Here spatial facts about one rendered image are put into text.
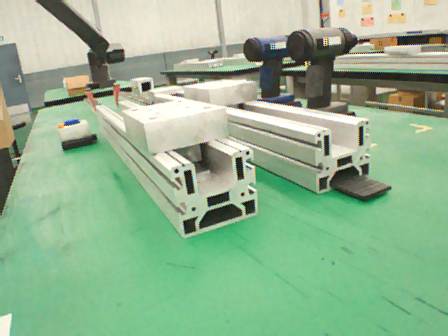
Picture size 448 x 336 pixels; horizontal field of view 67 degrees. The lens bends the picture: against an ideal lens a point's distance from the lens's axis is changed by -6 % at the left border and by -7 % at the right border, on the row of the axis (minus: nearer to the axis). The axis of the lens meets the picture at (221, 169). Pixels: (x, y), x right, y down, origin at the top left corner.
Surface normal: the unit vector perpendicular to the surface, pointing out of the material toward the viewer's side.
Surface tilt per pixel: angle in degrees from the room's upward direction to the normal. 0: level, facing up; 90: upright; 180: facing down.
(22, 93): 90
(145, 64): 90
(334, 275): 0
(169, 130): 90
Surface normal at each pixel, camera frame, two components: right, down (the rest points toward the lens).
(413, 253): -0.12, -0.94
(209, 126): 0.42, 0.24
